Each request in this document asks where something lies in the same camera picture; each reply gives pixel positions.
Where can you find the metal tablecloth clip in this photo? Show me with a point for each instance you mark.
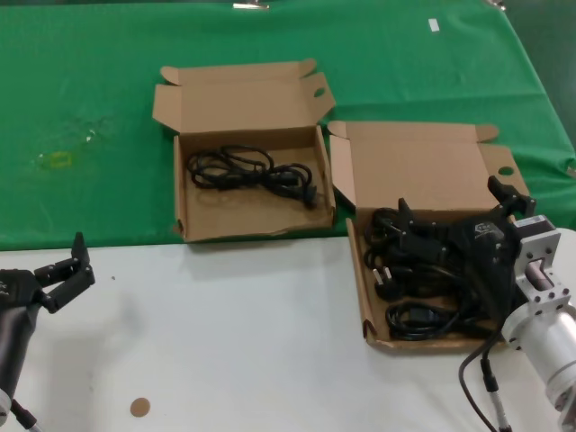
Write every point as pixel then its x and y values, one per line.
pixel 252 5
pixel 495 2

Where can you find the clear crumpled tape patch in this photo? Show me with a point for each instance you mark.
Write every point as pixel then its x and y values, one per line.
pixel 92 132

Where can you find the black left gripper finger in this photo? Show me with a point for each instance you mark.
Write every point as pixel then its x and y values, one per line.
pixel 67 292
pixel 81 261

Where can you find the yellow tape square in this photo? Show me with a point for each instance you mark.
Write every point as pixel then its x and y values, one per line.
pixel 50 160

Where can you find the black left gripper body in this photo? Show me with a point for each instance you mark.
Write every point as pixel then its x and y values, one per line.
pixel 18 290

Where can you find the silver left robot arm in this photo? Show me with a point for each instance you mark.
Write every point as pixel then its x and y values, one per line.
pixel 3 402

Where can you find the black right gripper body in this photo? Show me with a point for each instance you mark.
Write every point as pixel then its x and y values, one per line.
pixel 483 238

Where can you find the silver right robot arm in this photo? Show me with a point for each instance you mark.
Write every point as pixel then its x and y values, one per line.
pixel 544 333

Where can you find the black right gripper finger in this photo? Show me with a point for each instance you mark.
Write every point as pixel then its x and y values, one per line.
pixel 423 238
pixel 513 200

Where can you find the green tablecloth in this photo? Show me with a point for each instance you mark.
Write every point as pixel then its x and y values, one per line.
pixel 90 67

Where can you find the round brown cardboard disc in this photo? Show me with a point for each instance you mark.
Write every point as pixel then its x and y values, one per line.
pixel 140 407

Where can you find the white tape piece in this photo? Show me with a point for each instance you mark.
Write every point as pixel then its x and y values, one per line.
pixel 434 25

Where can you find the torn-rim open cardboard box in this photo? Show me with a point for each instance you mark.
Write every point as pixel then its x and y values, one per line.
pixel 252 216

